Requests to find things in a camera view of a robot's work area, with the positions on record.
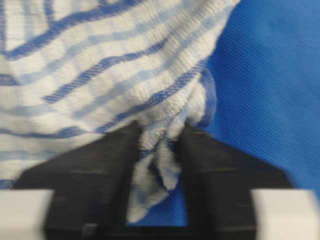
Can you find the blue table cloth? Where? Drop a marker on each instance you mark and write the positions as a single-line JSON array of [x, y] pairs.
[[246, 71]]

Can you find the white blue-striped towel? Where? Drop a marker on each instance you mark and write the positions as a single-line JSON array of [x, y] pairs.
[[73, 70]]

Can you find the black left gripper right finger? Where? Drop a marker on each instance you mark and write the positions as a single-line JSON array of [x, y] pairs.
[[218, 180]]

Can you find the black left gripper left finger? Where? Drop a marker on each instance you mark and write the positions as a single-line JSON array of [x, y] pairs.
[[91, 186]]

